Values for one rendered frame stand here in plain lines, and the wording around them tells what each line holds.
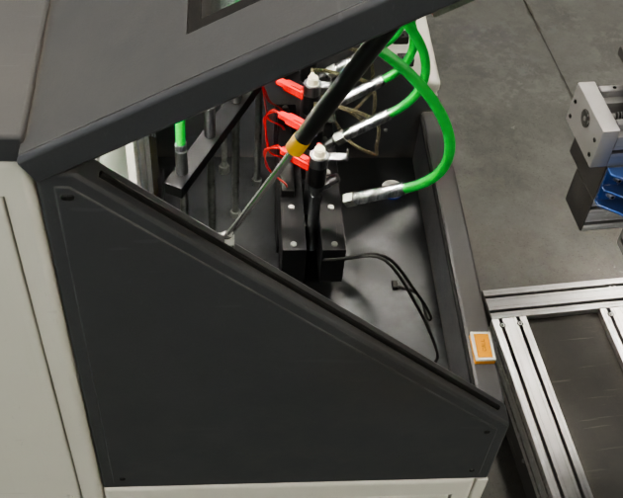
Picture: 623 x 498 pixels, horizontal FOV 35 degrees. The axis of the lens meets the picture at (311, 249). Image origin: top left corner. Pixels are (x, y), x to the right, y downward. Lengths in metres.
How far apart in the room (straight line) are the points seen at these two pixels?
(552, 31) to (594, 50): 0.17
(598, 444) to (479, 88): 1.49
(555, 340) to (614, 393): 0.19
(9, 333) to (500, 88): 2.49
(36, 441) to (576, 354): 1.45
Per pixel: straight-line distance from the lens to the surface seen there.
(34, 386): 1.28
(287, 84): 1.58
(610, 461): 2.32
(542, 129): 3.30
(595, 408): 2.39
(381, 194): 1.33
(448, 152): 1.25
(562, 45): 3.68
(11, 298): 1.13
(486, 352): 1.46
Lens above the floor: 2.13
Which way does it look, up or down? 50 degrees down
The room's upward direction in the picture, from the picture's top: 5 degrees clockwise
